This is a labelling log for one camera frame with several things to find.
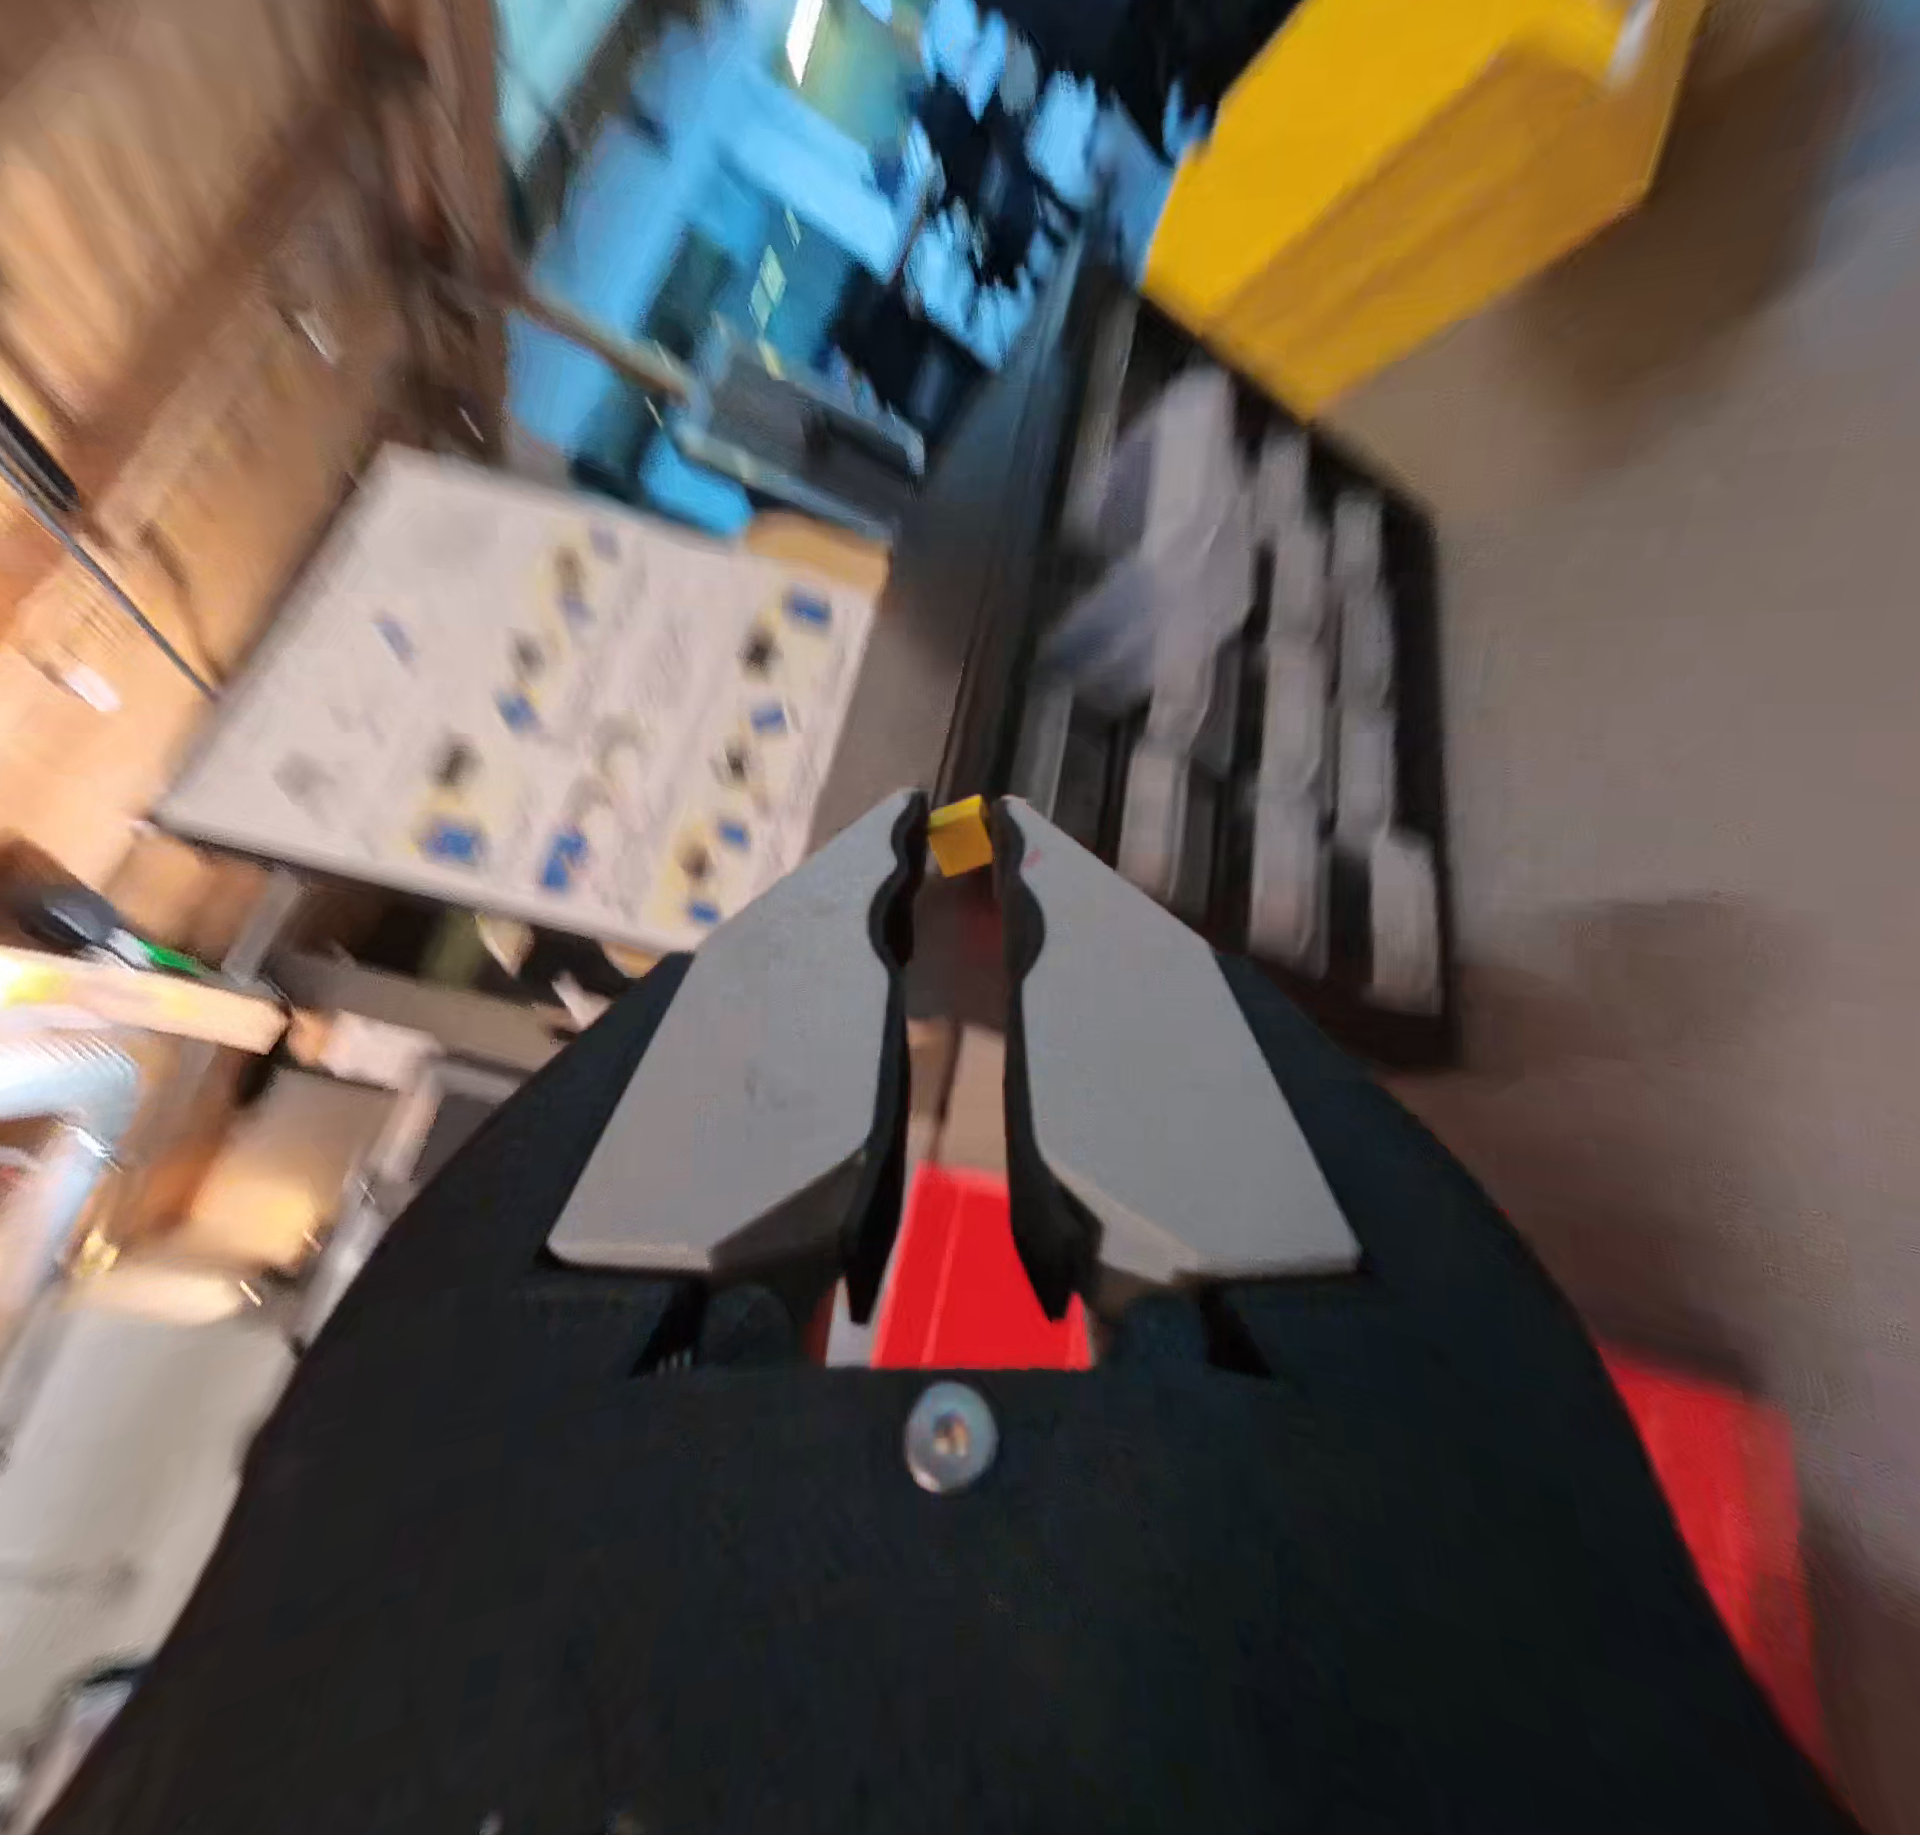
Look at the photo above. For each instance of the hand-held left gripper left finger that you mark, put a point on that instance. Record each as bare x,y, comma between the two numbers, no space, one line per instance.
751,1071

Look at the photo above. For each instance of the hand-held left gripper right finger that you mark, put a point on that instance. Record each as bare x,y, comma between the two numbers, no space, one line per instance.
1155,1100

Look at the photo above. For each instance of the small yellow block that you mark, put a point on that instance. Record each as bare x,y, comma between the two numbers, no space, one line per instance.
957,833

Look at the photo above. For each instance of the black drawer cabinet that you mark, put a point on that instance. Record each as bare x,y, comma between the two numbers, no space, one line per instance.
1245,711

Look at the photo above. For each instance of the red plastic bin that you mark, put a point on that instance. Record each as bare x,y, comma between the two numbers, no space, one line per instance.
991,1273

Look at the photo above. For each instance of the white instruction board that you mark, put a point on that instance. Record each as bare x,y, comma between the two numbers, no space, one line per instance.
526,705

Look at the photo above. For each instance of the yellow storage box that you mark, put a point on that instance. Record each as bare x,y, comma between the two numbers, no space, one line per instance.
1425,140

